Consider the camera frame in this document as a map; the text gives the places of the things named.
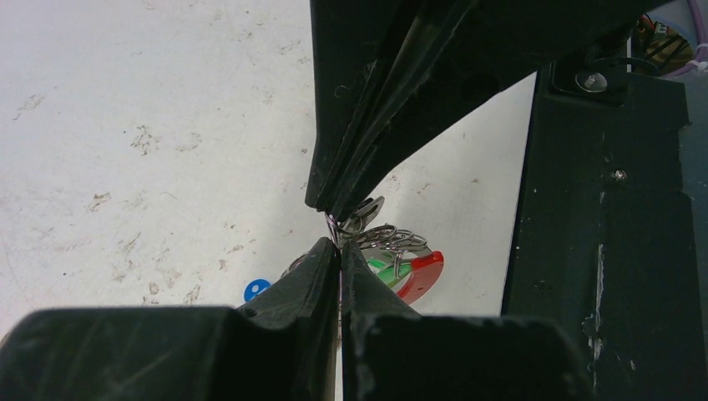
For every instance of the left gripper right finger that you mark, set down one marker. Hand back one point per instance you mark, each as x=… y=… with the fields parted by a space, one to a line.
x=391 y=352

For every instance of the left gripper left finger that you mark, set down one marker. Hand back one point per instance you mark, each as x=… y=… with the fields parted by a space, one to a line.
x=281 y=345

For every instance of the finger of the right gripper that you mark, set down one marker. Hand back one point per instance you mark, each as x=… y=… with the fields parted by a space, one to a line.
x=455 y=57
x=354 y=44

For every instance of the green key tag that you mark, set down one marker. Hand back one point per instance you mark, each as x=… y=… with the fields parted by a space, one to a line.
x=394 y=277

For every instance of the large keyring with red sleeve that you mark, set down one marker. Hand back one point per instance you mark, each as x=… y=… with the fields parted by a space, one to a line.
x=390 y=243

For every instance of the silver key with black tag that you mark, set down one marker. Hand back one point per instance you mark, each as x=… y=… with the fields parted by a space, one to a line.
x=362 y=216

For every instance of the blue key tag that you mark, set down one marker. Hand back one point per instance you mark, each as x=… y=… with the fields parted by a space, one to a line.
x=254 y=288

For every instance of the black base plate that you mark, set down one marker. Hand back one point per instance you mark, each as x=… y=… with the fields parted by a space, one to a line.
x=604 y=243

